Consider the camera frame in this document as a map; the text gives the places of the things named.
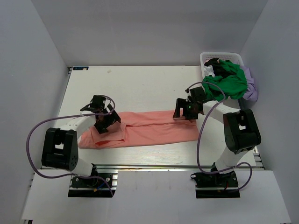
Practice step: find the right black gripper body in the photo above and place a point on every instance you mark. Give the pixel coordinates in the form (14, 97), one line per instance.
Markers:
(188, 110)

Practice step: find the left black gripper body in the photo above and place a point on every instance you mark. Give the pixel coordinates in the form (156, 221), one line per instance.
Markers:
(107, 121)

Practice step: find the salmon pink t shirt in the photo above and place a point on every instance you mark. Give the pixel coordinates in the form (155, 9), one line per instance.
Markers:
(141, 129)

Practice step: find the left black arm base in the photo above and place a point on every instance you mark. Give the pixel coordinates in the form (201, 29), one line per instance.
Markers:
(102, 187)

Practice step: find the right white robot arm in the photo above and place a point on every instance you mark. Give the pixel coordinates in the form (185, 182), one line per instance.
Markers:
(241, 132)

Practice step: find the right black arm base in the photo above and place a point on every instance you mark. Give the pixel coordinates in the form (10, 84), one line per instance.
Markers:
(216, 186)

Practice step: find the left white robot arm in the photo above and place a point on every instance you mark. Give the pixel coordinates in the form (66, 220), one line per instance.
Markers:
(60, 149)

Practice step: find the white t shirt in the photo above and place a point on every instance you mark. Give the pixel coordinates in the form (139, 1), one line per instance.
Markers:
(208, 71)

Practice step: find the blue table label sticker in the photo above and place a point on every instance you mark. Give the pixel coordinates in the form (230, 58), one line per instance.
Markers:
(80, 68)

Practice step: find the black t shirt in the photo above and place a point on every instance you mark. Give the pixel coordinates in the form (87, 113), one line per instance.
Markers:
(218, 69)

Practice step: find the green t shirt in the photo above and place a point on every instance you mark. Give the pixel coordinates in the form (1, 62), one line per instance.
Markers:
(234, 87)

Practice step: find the lavender t shirt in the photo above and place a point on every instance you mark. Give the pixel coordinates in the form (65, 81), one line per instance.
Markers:
(251, 92)

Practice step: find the white plastic laundry basket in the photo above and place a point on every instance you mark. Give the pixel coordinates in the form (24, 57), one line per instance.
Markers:
(233, 57)

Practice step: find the aluminium table edge rail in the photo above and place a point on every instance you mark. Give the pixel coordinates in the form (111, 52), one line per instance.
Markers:
(258, 166)

